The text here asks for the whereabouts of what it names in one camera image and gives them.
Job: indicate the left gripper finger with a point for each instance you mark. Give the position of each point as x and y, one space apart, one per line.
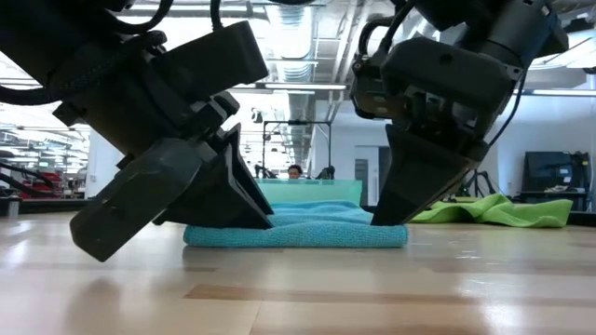
235 138
139 195

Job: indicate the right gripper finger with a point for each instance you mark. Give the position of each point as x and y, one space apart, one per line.
419 181

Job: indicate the green microfiber towel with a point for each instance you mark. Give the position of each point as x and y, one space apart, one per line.
512 211

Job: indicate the blue microfiber towel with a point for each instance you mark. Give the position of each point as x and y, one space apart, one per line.
326 232

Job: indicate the teal translucent plastic basket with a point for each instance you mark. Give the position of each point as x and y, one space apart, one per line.
316 191

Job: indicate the white building pillar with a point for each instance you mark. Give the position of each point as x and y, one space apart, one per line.
100 177

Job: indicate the black tripod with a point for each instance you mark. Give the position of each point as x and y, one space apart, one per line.
475 181

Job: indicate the person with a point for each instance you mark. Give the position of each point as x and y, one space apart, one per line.
294 171

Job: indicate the red storage shelf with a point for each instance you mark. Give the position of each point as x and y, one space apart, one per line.
44 183

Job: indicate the black office desk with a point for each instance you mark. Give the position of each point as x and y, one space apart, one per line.
535 196

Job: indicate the black background monitor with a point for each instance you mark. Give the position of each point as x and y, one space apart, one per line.
547 170

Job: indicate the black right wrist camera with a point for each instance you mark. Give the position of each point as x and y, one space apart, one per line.
372 97

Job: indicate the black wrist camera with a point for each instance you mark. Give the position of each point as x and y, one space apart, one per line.
372 97
209 60

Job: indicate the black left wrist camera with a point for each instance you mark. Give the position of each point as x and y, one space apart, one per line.
209 60

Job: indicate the black aluminium table frame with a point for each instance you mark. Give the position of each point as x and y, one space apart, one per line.
46 205

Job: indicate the silver ceiling duct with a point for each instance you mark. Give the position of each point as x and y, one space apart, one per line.
291 42

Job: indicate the small silver frame bracket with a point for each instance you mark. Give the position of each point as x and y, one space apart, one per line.
13 207

